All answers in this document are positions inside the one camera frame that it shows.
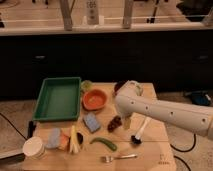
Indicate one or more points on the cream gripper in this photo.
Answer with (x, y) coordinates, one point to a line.
(126, 122)

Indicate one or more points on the dark purple grape bunch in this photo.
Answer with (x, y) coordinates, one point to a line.
(114, 123)

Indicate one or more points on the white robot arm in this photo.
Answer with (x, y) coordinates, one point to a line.
(194, 118)

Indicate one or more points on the green plastic tray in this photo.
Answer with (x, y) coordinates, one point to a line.
(58, 100)

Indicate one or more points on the black white dish brush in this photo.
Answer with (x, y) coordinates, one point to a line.
(136, 139)

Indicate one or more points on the green chili pepper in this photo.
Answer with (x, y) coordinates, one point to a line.
(106, 142)

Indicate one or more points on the dark brown bowl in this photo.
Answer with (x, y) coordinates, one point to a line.
(118, 85)

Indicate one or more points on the orange bowl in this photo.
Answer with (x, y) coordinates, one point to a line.
(94, 99)

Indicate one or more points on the silver fork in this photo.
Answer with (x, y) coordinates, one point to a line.
(108, 159)

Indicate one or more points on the green lime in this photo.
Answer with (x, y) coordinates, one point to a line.
(86, 85)

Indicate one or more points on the orange sponge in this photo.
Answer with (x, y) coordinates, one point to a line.
(64, 142)

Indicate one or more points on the blue black object on floor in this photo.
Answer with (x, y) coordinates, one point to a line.
(202, 99)

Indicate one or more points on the grey blue sponge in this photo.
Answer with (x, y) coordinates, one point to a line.
(53, 139)

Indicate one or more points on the white paper cup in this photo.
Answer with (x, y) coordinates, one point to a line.
(34, 147)

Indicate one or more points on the white remote control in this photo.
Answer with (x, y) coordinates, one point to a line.
(92, 12)

